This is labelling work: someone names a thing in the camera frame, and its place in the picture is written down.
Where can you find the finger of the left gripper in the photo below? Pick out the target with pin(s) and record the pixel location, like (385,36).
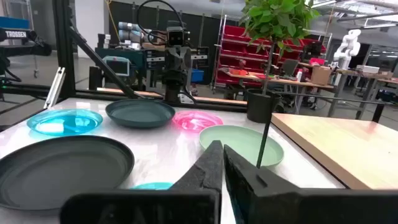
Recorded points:
(172,59)
(184,59)

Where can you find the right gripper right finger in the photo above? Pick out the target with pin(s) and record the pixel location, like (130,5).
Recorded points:
(248,193)

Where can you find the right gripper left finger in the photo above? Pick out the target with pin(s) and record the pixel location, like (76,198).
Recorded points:
(205,174)

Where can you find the pink translucent large plate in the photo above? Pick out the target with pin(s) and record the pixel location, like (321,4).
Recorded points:
(196,120)

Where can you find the dark teal large plate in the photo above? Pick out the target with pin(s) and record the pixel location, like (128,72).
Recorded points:
(140,113)

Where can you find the cyan translucent small plate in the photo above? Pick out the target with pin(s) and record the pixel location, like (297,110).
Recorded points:
(65,121)
(152,186)

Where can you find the mint green large plate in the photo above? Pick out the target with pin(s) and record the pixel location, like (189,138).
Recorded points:
(245,137)

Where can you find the black large plate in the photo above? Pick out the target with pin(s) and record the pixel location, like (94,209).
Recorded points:
(62,174)

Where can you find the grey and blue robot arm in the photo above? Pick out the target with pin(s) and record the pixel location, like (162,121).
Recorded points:
(129,31)

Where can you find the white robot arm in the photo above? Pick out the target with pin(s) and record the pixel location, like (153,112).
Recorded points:
(348,46)

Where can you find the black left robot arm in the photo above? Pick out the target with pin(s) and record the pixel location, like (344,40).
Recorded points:
(174,91)

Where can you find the blue plastic bin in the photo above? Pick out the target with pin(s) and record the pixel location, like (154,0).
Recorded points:
(197,75)

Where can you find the red storage rack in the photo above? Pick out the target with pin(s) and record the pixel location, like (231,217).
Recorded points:
(236,46)

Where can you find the dark teal cabinet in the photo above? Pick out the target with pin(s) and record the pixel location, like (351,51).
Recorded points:
(102,54)

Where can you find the green plant in black pot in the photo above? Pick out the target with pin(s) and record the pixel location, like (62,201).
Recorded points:
(261,107)

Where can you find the wooden workbench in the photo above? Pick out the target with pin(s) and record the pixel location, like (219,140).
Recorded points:
(295,83)

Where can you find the cardboard box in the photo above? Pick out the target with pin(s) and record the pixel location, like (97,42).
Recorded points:
(321,75)

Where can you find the blue storage box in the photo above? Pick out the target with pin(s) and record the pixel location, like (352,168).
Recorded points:
(14,22)

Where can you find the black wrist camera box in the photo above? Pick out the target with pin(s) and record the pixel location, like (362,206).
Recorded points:
(176,36)

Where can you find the small screen with pale frame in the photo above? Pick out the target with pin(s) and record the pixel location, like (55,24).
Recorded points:
(118,66)

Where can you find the wooden shelf with black frame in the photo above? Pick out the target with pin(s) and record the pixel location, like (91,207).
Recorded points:
(342,146)

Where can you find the black aluminium rig frame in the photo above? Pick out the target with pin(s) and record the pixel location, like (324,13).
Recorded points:
(63,46)

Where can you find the silver metal bracket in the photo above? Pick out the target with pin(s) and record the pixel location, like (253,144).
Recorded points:
(55,87)

